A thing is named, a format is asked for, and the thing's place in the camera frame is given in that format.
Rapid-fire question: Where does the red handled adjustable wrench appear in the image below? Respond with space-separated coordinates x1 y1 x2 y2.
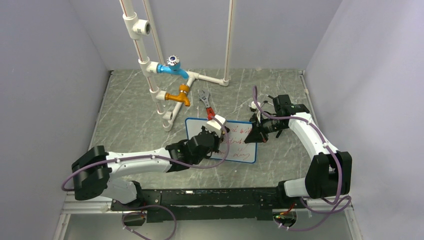
198 90 215 120

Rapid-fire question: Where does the blue framed whiteboard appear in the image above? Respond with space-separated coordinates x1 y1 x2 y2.
185 117 257 164

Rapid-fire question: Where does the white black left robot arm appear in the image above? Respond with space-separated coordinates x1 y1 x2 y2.
71 126 227 210

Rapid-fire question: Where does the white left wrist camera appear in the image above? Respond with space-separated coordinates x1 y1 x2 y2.
205 114 229 137

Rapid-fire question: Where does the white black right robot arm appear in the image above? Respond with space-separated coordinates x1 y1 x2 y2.
244 94 352 208

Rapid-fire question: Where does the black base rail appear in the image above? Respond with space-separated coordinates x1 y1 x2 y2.
111 187 303 223

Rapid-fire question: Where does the white PVC pipe frame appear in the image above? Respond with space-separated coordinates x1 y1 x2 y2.
119 0 236 132

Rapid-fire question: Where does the blue faucet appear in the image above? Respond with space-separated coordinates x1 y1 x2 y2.
156 55 189 79

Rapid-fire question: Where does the orange faucet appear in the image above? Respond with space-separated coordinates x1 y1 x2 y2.
164 84 191 107

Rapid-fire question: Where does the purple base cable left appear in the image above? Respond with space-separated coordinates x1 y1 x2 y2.
121 204 178 240

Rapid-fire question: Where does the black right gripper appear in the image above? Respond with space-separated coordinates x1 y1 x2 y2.
244 113 288 144

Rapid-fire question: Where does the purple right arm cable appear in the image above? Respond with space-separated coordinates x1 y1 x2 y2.
252 85 352 232

